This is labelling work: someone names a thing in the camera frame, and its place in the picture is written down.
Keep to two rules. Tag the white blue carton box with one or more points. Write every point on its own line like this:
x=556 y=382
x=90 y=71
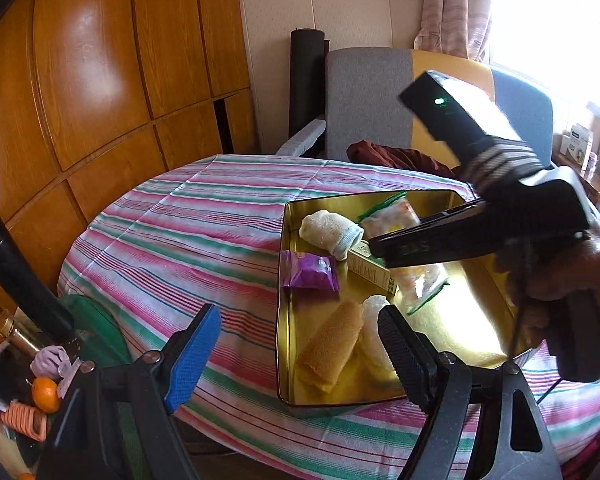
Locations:
x=577 y=145

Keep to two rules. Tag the orange tangerine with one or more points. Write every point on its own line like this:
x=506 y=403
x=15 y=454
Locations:
x=45 y=395

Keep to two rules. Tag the pink cloth bundle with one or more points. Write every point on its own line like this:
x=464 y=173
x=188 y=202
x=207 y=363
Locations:
x=54 y=362

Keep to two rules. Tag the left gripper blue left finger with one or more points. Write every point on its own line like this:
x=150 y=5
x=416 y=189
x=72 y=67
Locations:
x=186 y=354

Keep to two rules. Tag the green glass side table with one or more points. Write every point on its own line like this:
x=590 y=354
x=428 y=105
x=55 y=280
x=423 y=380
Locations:
x=96 y=336

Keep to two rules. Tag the blue yellow grey armchair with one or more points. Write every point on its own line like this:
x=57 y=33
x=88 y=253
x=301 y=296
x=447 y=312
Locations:
x=360 y=88

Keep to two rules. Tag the striped bed sheet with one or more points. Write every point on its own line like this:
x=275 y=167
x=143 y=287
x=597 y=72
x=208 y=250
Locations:
x=210 y=232

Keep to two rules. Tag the green tea box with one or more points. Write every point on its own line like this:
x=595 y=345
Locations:
x=362 y=263

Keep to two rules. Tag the person's right hand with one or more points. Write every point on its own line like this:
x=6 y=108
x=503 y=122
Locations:
x=577 y=268

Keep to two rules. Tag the dark red cloth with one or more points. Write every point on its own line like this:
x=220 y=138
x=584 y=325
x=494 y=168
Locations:
x=370 y=153

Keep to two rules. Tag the black rolled mat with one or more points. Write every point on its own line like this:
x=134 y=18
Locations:
x=306 y=85

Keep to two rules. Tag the white plastic roll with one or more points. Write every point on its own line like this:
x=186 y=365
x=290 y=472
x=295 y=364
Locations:
x=371 y=346

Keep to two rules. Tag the purple snack packet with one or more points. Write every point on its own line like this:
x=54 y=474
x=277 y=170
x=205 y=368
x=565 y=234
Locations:
x=308 y=271

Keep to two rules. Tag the wooden wardrobe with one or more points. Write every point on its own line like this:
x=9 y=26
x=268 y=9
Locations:
x=97 y=96

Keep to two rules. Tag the gold metal tin box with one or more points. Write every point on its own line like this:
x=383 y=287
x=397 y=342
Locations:
x=461 y=306

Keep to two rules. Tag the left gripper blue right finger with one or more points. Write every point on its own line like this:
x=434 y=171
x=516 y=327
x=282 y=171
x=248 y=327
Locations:
x=410 y=357

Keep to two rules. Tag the beige patterned curtain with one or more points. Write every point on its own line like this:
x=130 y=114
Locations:
x=455 y=27

